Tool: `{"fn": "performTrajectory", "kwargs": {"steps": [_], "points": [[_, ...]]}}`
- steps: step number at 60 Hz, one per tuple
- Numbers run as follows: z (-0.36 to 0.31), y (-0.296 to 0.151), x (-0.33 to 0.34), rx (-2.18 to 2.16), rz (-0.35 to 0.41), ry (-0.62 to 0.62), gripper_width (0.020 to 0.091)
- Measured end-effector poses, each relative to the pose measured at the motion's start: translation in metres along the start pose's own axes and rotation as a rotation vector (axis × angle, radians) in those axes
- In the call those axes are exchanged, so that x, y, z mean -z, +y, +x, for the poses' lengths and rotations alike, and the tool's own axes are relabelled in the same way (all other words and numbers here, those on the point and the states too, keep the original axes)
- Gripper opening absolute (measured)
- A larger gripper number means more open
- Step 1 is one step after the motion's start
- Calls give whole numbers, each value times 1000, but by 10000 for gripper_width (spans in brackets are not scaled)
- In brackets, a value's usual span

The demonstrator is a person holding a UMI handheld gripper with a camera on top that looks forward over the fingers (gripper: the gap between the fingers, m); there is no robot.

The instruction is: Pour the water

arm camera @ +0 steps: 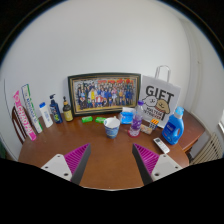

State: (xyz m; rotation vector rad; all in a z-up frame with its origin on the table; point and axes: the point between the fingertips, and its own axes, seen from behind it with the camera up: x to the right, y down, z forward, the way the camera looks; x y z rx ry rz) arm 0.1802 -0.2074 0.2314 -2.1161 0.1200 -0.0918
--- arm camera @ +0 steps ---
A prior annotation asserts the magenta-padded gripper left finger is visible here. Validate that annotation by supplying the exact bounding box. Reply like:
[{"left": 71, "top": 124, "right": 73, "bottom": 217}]
[{"left": 40, "top": 143, "right": 92, "bottom": 185}]

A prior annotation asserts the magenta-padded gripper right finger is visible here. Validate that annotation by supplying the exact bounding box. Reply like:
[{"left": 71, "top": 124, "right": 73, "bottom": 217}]
[{"left": 132, "top": 143, "right": 184, "bottom": 186}]

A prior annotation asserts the clear purple-capped water bottle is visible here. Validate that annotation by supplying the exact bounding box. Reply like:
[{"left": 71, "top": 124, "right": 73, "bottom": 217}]
[{"left": 128, "top": 100, "right": 146, "bottom": 138}]

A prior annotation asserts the white remote control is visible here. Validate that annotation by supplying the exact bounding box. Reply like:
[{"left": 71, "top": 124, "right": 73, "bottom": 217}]
[{"left": 152, "top": 137, "right": 171, "bottom": 155}]

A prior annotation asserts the blue detergent bottle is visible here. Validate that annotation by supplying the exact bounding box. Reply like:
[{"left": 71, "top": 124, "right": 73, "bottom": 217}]
[{"left": 161, "top": 106, "right": 185, "bottom": 146}]

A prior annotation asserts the small pinkish snack packet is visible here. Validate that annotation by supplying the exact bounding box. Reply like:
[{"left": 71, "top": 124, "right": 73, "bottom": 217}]
[{"left": 139, "top": 123, "right": 154, "bottom": 135}]

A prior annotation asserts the colourful puzzle cube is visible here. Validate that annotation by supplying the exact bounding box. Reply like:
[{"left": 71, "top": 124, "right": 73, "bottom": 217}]
[{"left": 148, "top": 118, "right": 160, "bottom": 131}]

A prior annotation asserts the flat round red coaster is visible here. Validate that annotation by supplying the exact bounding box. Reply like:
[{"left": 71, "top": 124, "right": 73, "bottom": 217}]
[{"left": 126, "top": 130, "right": 144, "bottom": 139}]

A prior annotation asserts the white radiator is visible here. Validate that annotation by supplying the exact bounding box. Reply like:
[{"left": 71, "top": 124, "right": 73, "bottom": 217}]
[{"left": 190, "top": 132, "right": 224, "bottom": 165}]

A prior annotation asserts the white bottle with blue cap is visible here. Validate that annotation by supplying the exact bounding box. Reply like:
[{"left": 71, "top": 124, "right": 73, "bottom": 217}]
[{"left": 38, "top": 101, "right": 54, "bottom": 129}]

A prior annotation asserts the amber pump bottle yellow label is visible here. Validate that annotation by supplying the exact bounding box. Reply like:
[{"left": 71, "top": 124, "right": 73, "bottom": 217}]
[{"left": 62, "top": 96, "right": 74, "bottom": 123}]

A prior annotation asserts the dark blue pump bottle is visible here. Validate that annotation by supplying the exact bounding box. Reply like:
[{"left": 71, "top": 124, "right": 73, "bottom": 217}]
[{"left": 49, "top": 93, "right": 63, "bottom": 125}]

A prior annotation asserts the dark wooden chair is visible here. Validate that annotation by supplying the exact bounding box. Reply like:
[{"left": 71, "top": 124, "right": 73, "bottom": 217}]
[{"left": 11, "top": 105, "right": 27, "bottom": 145}]

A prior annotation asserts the pink shuttlecock tube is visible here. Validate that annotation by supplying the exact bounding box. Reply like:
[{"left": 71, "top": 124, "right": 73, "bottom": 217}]
[{"left": 12, "top": 90, "right": 37, "bottom": 142}]

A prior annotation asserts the blue tissue pack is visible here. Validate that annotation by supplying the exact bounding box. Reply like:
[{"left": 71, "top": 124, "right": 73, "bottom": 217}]
[{"left": 119, "top": 106, "right": 137, "bottom": 125}]

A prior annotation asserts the blue patterned mug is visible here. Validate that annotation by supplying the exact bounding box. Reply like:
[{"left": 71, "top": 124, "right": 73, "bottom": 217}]
[{"left": 103, "top": 116, "right": 121, "bottom": 140}]

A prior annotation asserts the green white shuttlecock tube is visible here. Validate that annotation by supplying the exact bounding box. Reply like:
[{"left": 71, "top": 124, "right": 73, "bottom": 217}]
[{"left": 20, "top": 83, "right": 44, "bottom": 134}]

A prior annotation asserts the white printed paper gift bag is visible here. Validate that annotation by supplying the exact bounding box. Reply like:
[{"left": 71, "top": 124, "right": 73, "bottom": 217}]
[{"left": 138, "top": 64, "right": 182, "bottom": 129}]

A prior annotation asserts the framed group picture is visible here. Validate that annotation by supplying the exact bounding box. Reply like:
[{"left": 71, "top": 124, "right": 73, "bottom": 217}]
[{"left": 67, "top": 72, "right": 142, "bottom": 117}]

